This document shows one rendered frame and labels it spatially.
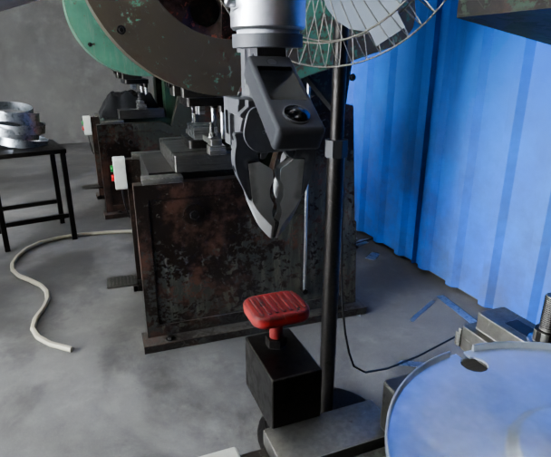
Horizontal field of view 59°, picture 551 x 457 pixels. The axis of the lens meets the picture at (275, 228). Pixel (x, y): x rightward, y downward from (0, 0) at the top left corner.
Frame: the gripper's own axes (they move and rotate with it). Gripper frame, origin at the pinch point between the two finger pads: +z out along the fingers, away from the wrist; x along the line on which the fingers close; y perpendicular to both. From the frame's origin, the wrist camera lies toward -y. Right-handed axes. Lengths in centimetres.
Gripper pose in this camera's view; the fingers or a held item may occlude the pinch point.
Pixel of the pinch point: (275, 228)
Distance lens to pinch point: 53.9
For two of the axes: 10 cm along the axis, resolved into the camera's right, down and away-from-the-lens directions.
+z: 0.0, 9.4, 3.3
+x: -9.4, 1.2, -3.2
